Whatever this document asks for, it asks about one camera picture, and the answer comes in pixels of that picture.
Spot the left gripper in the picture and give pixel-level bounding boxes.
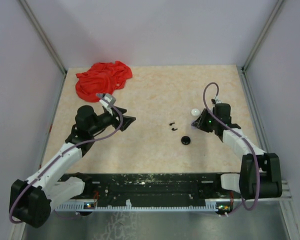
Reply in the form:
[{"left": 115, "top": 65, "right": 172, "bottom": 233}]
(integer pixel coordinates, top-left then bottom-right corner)
[{"left": 88, "top": 105, "right": 136, "bottom": 135}]

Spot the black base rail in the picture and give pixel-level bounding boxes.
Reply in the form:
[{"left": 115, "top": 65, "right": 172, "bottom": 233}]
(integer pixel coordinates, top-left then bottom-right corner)
[{"left": 54, "top": 171, "right": 242, "bottom": 208}]

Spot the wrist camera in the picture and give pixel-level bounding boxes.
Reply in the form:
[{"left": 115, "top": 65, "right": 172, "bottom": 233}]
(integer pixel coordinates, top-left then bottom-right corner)
[
  {"left": 96, "top": 93, "right": 116, "bottom": 112},
  {"left": 211, "top": 95, "right": 222, "bottom": 105}
]

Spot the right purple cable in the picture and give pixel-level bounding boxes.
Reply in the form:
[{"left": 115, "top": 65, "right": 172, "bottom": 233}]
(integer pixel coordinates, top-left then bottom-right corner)
[{"left": 202, "top": 82, "right": 261, "bottom": 217}]

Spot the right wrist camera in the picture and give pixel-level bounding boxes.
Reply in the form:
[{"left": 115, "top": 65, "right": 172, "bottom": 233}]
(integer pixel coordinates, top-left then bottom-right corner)
[{"left": 211, "top": 95, "right": 222, "bottom": 105}]

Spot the purple earbud case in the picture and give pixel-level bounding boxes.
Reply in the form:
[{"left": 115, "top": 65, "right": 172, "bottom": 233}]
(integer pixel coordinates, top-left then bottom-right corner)
[{"left": 191, "top": 121, "right": 198, "bottom": 129}]

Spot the red cloth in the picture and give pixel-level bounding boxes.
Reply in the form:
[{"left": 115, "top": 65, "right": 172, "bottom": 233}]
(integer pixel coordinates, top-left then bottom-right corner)
[{"left": 75, "top": 61, "right": 133, "bottom": 103}]

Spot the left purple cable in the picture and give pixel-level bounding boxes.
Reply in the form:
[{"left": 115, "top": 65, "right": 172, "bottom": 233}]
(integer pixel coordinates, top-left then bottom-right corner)
[{"left": 9, "top": 94, "right": 124, "bottom": 223}]

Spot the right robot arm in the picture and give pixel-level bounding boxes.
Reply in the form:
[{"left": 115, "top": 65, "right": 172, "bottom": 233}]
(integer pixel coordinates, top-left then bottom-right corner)
[{"left": 191, "top": 103, "right": 283, "bottom": 200}]

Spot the white earbud case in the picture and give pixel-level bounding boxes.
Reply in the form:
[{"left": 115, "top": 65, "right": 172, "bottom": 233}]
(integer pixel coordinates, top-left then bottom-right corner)
[{"left": 190, "top": 108, "right": 201, "bottom": 117}]

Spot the purple cable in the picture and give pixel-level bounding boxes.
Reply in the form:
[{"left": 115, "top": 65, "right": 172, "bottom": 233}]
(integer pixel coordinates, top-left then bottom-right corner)
[
  {"left": 202, "top": 82, "right": 261, "bottom": 217},
  {"left": 9, "top": 94, "right": 124, "bottom": 223}
]

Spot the black earbud case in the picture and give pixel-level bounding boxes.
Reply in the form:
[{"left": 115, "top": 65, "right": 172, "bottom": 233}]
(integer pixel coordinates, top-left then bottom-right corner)
[{"left": 180, "top": 135, "right": 191, "bottom": 145}]

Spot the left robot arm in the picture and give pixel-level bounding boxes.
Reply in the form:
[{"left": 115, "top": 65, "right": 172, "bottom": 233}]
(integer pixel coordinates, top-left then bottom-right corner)
[{"left": 9, "top": 105, "right": 136, "bottom": 228}]

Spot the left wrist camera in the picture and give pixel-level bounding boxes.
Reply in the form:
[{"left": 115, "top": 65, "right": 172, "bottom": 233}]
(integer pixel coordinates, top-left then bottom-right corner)
[{"left": 96, "top": 93, "right": 116, "bottom": 112}]

